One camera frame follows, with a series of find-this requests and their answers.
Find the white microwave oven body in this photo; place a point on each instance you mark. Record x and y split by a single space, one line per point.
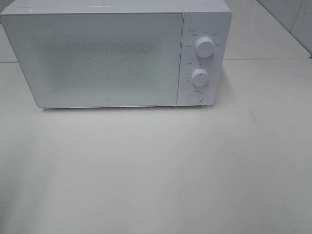
200 18

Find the white dial knob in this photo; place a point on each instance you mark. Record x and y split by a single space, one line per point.
199 77
204 46

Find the white microwave door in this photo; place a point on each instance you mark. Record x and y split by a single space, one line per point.
98 60

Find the round white door button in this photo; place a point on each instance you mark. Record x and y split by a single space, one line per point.
195 97

